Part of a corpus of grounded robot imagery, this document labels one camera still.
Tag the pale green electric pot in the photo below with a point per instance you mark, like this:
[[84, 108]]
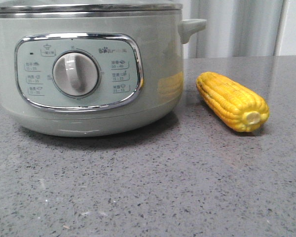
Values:
[[81, 74]]

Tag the yellow corn cob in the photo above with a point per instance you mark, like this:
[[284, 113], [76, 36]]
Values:
[[238, 107]]

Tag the glass pot lid steel rim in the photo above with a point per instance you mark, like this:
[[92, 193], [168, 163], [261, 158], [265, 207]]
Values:
[[49, 6]]

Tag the white pleated curtain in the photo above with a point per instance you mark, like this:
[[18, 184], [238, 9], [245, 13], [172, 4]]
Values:
[[234, 27]]

